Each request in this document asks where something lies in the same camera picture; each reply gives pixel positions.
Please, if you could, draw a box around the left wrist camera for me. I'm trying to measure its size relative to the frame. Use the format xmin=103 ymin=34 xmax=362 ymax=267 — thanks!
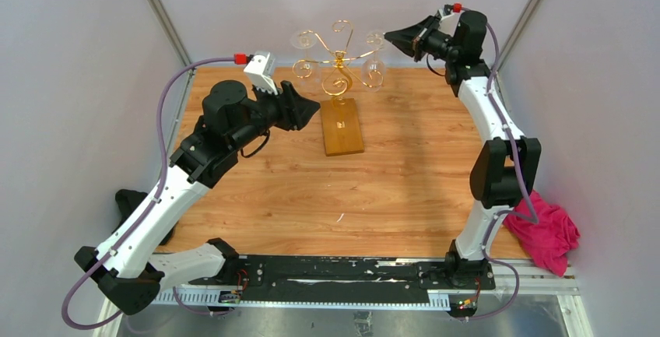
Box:
xmin=244 ymin=51 xmax=281 ymax=96

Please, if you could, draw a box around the wooden rack base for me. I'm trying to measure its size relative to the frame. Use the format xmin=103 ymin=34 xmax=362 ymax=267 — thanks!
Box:
xmin=321 ymin=98 xmax=365 ymax=156

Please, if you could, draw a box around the aluminium frame rail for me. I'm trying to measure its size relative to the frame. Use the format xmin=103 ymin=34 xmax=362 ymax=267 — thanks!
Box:
xmin=93 ymin=251 xmax=594 ymax=337

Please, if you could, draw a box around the black cloth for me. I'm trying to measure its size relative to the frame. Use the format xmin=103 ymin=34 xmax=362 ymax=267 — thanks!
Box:
xmin=114 ymin=189 xmax=148 ymax=232

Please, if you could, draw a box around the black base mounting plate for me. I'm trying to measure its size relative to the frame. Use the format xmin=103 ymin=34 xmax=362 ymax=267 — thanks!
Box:
xmin=192 ymin=255 xmax=496 ymax=304

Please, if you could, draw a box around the pink cloth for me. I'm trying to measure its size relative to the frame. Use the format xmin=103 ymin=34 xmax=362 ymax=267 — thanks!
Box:
xmin=504 ymin=191 xmax=581 ymax=276

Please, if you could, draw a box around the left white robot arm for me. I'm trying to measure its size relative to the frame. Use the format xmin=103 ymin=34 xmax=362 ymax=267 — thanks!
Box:
xmin=75 ymin=80 xmax=321 ymax=315

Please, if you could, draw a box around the gold wire glass rack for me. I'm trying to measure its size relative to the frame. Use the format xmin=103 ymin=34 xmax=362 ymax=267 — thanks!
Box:
xmin=308 ymin=19 xmax=370 ymax=100

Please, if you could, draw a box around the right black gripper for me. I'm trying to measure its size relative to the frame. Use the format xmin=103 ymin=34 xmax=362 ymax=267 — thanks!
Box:
xmin=384 ymin=14 xmax=460 ymax=62

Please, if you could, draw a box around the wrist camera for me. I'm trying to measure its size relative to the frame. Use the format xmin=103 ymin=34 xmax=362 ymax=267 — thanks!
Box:
xmin=435 ymin=2 xmax=463 ymax=22
xmin=244 ymin=51 xmax=281 ymax=96

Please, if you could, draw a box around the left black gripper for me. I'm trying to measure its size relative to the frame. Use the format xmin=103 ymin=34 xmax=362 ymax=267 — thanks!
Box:
xmin=230 ymin=75 xmax=320 ymax=151

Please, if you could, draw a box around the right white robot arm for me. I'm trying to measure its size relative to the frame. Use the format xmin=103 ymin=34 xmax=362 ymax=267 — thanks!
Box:
xmin=384 ymin=5 xmax=542 ymax=289

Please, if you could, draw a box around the wine glass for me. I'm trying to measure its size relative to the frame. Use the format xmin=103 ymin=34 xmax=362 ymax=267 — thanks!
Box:
xmin=360 ymin=30 xmax=387 ymax=93
xmin=290 ymin=30 xmax=320 ymax=89

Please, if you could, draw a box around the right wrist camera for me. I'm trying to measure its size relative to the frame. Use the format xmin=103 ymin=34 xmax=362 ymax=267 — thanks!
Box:
xmin=435 ymin=2 xmax=463 ymax=22

